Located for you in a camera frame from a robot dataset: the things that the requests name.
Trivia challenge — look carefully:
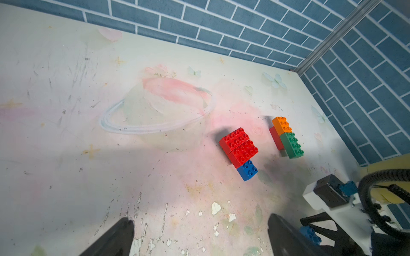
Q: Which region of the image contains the red lego brick vertical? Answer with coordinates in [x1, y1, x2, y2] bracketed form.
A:
[227, 140, 258, 169]

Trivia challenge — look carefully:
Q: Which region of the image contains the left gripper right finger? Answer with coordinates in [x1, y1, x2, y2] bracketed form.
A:
[268, 213, 327, 256]

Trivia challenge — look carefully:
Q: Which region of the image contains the long blue lego brick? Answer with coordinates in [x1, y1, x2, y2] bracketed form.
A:
[300, 226, 322, 246]

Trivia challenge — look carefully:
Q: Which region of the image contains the long green lego brick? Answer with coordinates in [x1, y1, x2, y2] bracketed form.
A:
[280, 133, 304, 159]

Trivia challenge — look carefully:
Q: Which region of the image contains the orange lego brick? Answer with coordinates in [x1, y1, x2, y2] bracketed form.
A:
[272, 117, 293, 135]

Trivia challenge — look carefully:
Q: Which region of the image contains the small blue lego brick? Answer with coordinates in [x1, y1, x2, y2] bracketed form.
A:
[237, 160, 258, 181]

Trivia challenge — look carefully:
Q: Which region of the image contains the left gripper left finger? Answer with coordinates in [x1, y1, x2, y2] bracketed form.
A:
[80, 218, 135, 256]

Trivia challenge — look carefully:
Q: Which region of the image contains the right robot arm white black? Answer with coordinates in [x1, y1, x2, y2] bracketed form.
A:
[300, 169, 410, 256]

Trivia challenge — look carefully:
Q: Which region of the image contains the red lego brick horizontal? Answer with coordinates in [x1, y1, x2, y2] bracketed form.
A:
[219, 128, 249, 155]

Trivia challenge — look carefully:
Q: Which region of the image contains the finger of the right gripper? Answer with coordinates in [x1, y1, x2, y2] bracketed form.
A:
[299, 212, 350, 256]

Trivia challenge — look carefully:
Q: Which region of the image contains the red lego brick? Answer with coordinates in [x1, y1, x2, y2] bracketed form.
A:
[269, 127, 285, 150]

